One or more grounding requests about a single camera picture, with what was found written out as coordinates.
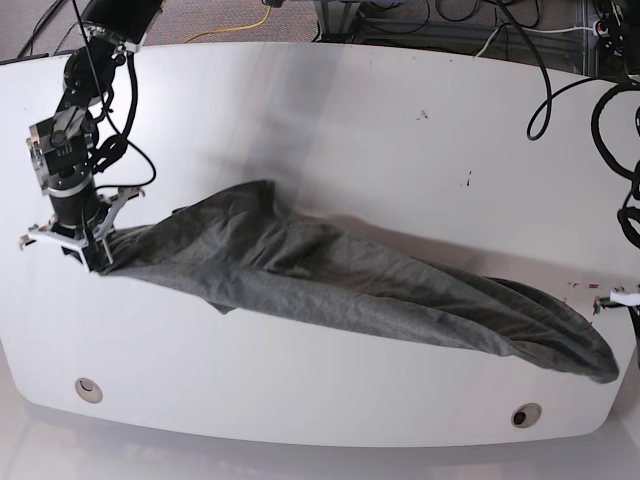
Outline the white power strip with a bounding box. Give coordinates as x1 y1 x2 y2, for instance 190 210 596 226
592 19 610 38

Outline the left table cable grommet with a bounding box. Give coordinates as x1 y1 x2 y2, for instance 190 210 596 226
75 378 103 404

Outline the white cable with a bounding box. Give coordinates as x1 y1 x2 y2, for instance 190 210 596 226
473 22 596 59

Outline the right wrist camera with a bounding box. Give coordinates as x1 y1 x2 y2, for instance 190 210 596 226
81 239 113 272

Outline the yellow cable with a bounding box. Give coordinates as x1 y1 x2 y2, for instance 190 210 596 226
185 7 272 45

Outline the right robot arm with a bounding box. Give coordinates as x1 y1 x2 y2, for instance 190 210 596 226
19 1 164 254

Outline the red tape rectangle marking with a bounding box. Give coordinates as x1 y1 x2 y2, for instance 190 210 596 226
563 282 602 317

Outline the table cable grommet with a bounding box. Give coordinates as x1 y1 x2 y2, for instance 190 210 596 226
511 403 542 429
75 378 103 404

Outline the right table cable grommet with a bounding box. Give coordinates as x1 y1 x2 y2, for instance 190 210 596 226
511 403 542 429

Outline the grey t-shirt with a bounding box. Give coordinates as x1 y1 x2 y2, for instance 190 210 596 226
103 180 619 384

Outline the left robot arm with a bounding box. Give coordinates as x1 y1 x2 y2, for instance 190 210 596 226
495 1 639 249

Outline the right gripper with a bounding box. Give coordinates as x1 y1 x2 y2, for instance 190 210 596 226
18 187 144 250

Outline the aluminium frame stand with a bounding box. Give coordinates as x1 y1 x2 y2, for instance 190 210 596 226
312 0 365 43

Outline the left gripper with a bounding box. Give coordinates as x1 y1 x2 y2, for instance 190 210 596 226
593 289 640 310

